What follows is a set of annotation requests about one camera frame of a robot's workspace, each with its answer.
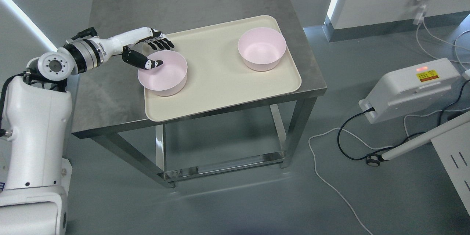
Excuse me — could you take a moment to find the stainless steel table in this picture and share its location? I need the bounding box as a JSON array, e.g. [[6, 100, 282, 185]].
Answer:
[[72, 0, 327, 188]]

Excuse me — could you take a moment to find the pink bowl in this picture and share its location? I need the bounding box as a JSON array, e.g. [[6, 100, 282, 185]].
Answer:
[[237, 27, 287, 72], [137, 50, 188, 97]]

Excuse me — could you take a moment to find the white power unit box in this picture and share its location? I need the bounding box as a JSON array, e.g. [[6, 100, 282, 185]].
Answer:
[[358, 58, 460, 124]]

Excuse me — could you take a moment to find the white stand leg with caster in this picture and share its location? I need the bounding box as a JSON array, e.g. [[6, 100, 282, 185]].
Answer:
[[366, 112, 470, 167]]

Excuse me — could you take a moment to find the white humanoid robot arm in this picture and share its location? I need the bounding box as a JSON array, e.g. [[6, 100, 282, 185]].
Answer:
[[1, 27, 174, 235]]

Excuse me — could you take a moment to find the black power cable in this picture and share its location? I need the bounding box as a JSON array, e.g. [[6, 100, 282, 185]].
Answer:
[[337, 81, 470, 161]]

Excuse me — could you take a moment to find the white floor cable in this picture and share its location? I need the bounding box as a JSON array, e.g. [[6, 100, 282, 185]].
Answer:
[[308, 106, 470, 235]]

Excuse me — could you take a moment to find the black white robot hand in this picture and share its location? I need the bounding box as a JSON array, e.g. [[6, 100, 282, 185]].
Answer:
[[108, 26, 175, 71]]

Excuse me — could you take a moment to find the cream plastic tray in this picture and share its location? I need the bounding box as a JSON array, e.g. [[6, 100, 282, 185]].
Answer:
[[143, 15, 302, 123]]

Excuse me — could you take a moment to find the white perforated panel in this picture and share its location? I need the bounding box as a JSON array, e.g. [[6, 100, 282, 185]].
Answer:
[[431, 122, 470, 213]]

